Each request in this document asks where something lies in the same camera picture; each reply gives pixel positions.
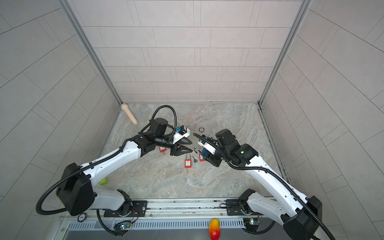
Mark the metal base rail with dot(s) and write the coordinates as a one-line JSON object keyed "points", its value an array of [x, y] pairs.
{"points": [[167, 214]]}

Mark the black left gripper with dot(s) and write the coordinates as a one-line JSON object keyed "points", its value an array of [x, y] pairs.
{"points": [[176, 151]]}

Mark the left circuit board with wires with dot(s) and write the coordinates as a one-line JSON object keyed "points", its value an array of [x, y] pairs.
{"points": [[123, 226]]}

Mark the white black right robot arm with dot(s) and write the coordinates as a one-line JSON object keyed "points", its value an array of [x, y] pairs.
{"points": [[299, 215]]}

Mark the red padlock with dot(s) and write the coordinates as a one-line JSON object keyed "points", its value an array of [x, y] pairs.
{"points": [[188, 161], [202, 158], [162, 149]]}

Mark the small green cube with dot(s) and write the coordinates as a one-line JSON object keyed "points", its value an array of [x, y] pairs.
{"points": [[103, 182]]}

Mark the red yellow toy fruit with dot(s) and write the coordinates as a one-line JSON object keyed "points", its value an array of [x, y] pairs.
{"points": [[214, 229]]}

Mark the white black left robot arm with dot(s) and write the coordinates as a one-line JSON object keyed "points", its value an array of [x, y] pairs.
{"points": [[76, 190]]}

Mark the blue padlock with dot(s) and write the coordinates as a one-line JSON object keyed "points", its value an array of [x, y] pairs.
{"points": [[202, 151]]}

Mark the right circuit board with wires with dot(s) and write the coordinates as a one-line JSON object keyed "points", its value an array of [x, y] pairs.
{"points": [[251, 225]]}

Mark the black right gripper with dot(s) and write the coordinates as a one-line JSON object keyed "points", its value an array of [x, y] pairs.
{"points": [[211, 159]]}

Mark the dark poker chip on rail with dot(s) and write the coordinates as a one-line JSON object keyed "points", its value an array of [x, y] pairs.
{"points": [[82, 217]]}

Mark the circuit board with wires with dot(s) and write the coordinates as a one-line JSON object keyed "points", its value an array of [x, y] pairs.
{"points": [[123, 226], [251, 225]]}

